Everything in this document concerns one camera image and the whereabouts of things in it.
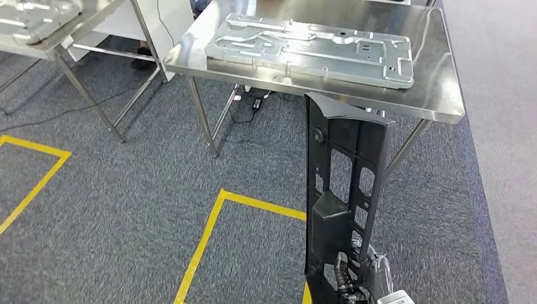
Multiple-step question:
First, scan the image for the thin black adapter cable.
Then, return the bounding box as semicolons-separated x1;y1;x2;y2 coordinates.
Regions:
227;89;274;125

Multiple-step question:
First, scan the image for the yellow floor tape square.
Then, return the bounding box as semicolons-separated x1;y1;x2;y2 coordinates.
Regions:
0;134;73;237
172;188;308;304

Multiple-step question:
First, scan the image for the grey metal fixture plate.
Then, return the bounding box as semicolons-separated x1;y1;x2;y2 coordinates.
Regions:
205;11;415;90
0;0;84;46

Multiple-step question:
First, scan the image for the stainless steel table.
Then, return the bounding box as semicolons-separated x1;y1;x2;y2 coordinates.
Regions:
0;0;168;144

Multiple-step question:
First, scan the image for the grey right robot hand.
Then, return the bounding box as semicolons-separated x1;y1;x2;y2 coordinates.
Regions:
333;237;394;304

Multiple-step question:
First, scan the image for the black floor cable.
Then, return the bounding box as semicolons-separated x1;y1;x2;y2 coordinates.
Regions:
0;82;144;134

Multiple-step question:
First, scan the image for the stainless steel workbench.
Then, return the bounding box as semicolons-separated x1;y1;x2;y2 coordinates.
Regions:
162;0;465;181

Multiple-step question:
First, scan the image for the white cabinet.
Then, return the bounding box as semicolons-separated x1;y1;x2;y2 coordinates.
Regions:
66;0;195;84

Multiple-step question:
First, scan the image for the black plastic bracket part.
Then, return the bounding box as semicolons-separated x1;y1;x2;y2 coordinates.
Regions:
304;92;396;304

